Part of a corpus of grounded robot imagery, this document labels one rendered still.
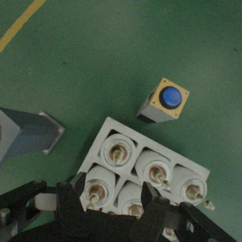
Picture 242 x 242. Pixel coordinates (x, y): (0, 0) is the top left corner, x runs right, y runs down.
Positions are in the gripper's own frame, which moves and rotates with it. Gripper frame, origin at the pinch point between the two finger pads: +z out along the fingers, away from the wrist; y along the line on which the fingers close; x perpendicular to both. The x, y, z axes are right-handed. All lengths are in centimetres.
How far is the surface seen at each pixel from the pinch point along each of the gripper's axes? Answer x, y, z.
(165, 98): 14.0, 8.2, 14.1
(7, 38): 45, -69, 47
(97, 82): 26, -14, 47
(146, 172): -3.6, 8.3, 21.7
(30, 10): 64, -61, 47
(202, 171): -3.3, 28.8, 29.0
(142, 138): 4.7, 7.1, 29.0
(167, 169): -2.3, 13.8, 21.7
